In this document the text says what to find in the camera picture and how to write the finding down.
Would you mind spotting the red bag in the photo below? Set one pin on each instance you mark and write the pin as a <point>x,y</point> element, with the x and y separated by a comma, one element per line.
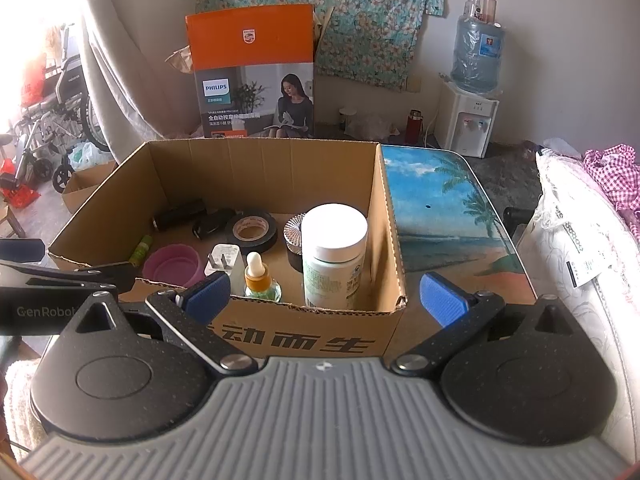
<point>32,77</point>

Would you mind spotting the small cardboard box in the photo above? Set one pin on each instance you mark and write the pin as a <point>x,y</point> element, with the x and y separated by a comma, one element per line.
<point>82,190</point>

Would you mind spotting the clear plastic bag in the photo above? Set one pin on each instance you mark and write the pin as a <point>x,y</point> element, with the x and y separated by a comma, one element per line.
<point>375,127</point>

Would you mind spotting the red thermos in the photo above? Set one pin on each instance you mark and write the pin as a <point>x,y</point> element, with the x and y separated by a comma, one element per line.
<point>414,127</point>

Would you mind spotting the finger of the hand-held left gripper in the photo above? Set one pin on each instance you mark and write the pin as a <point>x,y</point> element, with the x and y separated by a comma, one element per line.
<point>20,251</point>
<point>115,275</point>

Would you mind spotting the orange printed appliance box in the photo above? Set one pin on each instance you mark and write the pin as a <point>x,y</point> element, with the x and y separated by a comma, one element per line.
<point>240,85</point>

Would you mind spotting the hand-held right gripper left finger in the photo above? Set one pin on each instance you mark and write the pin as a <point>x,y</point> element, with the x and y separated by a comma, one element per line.
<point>207,297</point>

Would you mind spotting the brown paper bag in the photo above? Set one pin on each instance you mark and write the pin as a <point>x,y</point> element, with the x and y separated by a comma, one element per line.
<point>180,60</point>

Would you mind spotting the white water dispenser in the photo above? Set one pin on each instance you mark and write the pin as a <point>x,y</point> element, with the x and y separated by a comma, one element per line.
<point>465,130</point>

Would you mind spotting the black flashlight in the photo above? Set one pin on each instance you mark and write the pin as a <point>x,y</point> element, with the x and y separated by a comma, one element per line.
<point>180,212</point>

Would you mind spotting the white lid supplement bottle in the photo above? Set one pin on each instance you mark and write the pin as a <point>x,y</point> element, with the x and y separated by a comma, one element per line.
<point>332,240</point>

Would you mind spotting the pink small bottle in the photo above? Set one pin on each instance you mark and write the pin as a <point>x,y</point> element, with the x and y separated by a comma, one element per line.
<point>488,9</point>

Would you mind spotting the pink cup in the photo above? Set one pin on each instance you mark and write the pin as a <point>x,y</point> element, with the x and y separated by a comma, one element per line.
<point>172,270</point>

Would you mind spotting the white paper label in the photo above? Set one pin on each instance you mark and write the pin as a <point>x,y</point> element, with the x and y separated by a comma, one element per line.
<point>584,260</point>

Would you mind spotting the wheelchair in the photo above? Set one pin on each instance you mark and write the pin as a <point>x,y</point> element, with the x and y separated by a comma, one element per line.
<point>60,85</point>

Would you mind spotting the green dropper bottle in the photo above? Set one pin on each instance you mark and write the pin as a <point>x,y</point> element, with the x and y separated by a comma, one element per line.
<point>260,285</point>

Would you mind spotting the brown cardboard box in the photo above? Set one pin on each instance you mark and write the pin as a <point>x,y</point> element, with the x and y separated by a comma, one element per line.
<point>310,317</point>

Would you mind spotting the green tube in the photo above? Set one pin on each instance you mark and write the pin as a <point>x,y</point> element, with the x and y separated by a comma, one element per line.
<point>140,251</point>

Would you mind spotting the dark cup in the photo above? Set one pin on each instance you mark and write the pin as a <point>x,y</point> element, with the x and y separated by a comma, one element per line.
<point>347,120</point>

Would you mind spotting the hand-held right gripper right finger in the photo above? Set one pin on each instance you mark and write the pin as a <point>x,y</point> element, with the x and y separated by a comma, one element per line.
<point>442,300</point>

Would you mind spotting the beige curtain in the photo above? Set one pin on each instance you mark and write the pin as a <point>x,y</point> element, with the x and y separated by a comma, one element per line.
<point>125,60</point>

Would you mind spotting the gold lid black jar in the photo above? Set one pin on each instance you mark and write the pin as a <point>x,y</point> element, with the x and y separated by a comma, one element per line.
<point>295,245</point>

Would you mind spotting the blue water jug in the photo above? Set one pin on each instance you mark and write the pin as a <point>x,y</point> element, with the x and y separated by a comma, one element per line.
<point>475,60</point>

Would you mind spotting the white quilted mattress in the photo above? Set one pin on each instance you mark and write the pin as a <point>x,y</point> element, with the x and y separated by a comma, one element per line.
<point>600,335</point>

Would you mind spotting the red plastic item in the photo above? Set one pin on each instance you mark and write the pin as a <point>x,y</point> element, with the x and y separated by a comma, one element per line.
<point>15,185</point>

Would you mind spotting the white plug adapter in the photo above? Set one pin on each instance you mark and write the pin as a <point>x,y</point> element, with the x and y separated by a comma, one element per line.
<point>225,265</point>

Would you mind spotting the floral cloth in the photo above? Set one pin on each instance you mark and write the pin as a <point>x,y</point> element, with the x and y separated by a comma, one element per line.
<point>370,20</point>

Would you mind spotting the clear small bottle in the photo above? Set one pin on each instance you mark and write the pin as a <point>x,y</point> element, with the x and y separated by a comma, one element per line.
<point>470,7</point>

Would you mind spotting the green white plastic bag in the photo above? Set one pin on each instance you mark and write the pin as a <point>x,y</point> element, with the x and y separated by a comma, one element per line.
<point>87,156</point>

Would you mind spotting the black tape roll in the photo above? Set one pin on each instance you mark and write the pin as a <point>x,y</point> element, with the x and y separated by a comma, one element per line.
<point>267,240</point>

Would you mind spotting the cream fuzzy cloth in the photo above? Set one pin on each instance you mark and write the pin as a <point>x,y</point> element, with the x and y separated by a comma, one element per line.
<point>20,395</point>

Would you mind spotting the pink checked cloth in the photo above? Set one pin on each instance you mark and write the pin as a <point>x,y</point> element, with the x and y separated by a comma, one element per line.
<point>615,170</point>

